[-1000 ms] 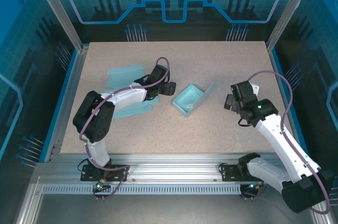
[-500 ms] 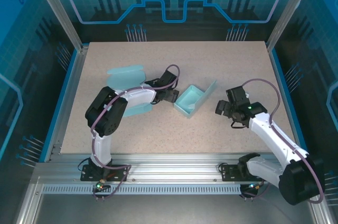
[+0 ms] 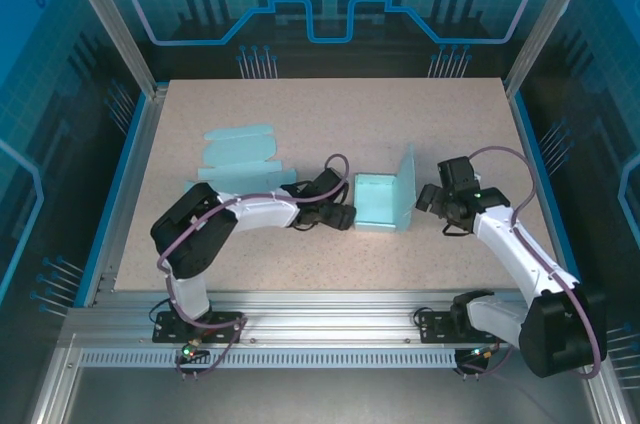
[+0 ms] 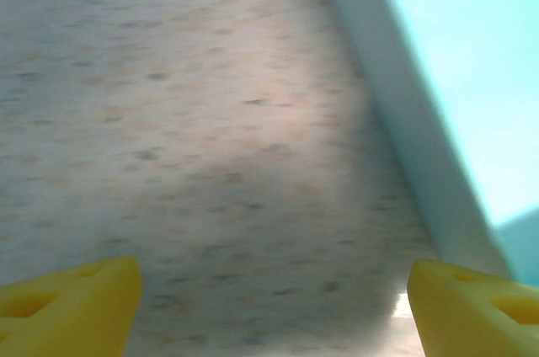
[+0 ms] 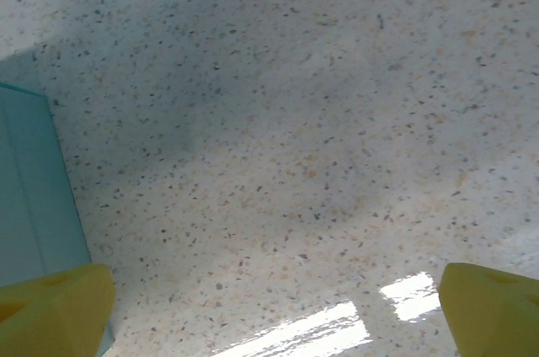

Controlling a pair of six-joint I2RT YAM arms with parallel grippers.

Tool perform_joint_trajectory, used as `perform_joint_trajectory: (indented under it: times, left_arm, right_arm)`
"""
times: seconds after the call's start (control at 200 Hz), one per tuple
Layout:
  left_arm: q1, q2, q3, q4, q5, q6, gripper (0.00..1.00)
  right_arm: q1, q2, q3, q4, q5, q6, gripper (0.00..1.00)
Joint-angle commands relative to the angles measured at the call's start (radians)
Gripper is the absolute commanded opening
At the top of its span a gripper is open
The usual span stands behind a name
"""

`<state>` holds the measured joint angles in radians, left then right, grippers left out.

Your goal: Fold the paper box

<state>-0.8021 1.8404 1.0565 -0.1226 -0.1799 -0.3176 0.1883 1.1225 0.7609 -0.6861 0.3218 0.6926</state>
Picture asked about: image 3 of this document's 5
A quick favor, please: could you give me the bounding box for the light blue paper box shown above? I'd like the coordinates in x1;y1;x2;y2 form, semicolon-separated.
183;124;297;195
353;142;418;235

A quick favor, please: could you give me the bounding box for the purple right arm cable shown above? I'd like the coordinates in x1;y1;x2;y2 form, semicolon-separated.
462;145;604;380

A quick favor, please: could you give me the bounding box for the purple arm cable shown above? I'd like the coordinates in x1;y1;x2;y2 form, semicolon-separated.
462;145;604;380
157;153;350;380

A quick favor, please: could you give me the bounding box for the aluminium frame rail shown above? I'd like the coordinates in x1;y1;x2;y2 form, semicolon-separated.
64;290;599;350

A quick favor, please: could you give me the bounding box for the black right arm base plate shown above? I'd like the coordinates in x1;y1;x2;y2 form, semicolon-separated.
415;308;501;345

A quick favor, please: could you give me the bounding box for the slotted grey cable duct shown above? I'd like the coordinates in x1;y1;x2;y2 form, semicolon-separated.
78;349;459;370

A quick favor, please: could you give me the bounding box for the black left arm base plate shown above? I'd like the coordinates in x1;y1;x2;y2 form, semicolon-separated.
152;310;246;345

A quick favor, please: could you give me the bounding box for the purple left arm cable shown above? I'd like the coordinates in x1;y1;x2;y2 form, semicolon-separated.
157;153;350;380

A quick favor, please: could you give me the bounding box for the aluminium side rail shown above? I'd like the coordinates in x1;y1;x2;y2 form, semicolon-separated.
94;86;170;306

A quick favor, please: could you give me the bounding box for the aluminium frame post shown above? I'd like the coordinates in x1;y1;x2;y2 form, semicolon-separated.
54;0;170;100
502;0;605;98

